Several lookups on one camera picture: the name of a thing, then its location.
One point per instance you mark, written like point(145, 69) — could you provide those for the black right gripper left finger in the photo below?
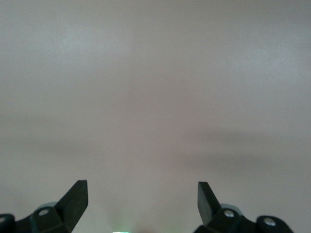
point(73, 206)

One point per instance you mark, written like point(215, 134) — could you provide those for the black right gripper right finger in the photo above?
point(209, 208)

